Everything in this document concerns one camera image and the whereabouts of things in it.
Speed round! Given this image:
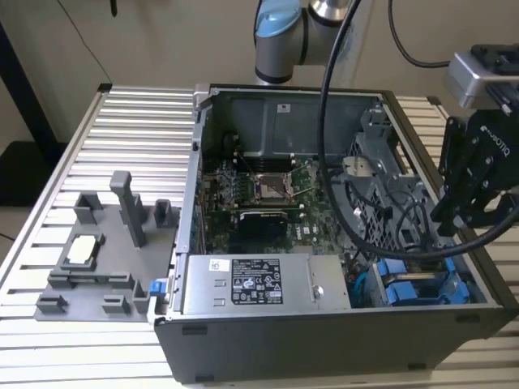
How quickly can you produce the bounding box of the thin black disk wire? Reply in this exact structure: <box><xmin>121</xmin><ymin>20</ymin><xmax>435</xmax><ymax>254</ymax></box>
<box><xmin>384</xmin><ymin>173</ymin><xmax>435</xmax><ymax>260</ymax></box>

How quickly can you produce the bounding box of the grey parts rack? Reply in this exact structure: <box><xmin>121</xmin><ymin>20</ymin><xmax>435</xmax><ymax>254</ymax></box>
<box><xmin>35</xmin><ymin>169</ymin><xmax>182</xmax><ymax>323</ymax></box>

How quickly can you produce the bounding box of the blue flat data wire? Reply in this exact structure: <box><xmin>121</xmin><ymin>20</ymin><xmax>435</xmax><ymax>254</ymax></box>
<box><xmin>350</xmin><ymin>269</ymin><xmax>369</xmax><ymax>308</ymax></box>

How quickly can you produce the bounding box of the thin black hanging cable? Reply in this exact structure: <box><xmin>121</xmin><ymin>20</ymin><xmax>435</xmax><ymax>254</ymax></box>
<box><xmin>387</xmin><ymin>0</ymin><xmax>453</xmax><ymax>69</ymax></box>

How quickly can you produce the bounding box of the hard disk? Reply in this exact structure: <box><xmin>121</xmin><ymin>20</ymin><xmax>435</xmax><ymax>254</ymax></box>
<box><xmin>375</xmin><ymin>257</ymin><xmax>474</xmax><ymax>307</ymax></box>

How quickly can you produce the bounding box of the dark grey PC case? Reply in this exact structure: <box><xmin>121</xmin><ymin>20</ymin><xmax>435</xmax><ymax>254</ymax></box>
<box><xmin>153</xmin><ymin>83</ymin><xmax>519</xmax><ymax>384</ymax></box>

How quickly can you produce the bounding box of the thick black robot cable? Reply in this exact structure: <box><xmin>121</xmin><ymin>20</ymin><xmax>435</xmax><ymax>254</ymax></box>
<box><xmin>318</xmin><ymin>0</ymin><xmax>519</xmax><ymax>261</ymax></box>

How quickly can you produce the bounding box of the silver CPU chip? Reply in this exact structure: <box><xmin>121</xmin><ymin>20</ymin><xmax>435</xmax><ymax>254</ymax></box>
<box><xmin>66</xmin><ymin>234</ymin><xmax>101</xmax><ymax>263</ymax></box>

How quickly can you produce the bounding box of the thin metal locking lever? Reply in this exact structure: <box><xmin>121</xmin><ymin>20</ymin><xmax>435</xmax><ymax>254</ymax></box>
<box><xmin>236</xmin><ymin>150</ymin><xmax>257</xmax><ymax>178</ymax></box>
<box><xmin>290</xmin><ymin>156</ymin><xmax>314</xmax><ymax>178</ymax></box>

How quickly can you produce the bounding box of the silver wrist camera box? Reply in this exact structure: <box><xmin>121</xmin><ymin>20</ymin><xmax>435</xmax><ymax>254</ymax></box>
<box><xmin>444</xmin><ymin>51</ymin><xmax>519</xmax><ymax>110</ymax></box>

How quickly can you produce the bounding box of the silver power supply unit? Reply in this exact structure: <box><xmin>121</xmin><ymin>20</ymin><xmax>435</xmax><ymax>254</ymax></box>
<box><xmin>178</xmin><ymin>253</ymin><xmax>352</xmax><ymax>320</ymax></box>

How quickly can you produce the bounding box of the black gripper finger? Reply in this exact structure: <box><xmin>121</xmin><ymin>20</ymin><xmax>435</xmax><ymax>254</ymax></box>
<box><xmin>460</xmin><ymin>191</ymin><xmax>519</xmax><ymax>232</ymax></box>
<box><xmin>430</xmin><ymin>116</ymin><xmax>492</xmax><ymax>238</ymax></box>

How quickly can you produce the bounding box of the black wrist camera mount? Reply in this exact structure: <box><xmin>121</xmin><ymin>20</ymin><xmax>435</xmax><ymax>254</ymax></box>
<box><xmin>470</xmin><ymin>43</ymin><xmax>519</xmax><ymax>117</ymax></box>

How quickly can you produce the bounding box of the green PC motherboard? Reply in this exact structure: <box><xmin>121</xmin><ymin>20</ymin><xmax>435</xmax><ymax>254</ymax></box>
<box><xmin>200</xmin><ymin>156</ymin><xmax>366</xmax><ymax>260</ymax></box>

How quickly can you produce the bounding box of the black graphics card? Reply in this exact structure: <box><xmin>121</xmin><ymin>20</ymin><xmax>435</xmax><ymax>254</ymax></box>
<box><xmin>233</xmin><ymin>208</ymin><xmax>303</xmax><ymax>246</ymax></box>

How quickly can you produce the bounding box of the black stand with base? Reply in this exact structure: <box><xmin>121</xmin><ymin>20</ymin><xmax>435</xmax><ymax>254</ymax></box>
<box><xmin>0</xmin><ymin>15</ymin><xmax>70</xmax><ymax>207</ymax></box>

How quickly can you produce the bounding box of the square CPU socket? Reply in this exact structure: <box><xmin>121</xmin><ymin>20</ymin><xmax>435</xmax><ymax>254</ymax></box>
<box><xmin>251</xmin><ymin>172</ymin><xmax>294</xmax><ymax>203</ymax></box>

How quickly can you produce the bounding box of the grey metal disk bay cage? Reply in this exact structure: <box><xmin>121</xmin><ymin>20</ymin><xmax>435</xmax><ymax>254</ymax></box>
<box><xmin>342</xmin><ymin>103</ymin><xmax>437</xmax><ymax>254</ymax></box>

